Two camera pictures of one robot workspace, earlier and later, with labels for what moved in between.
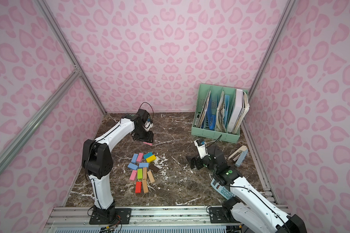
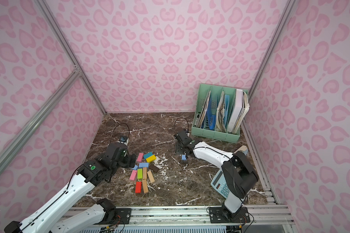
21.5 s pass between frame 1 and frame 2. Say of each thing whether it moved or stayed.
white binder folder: stayed
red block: stayed
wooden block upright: stayed
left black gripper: moved
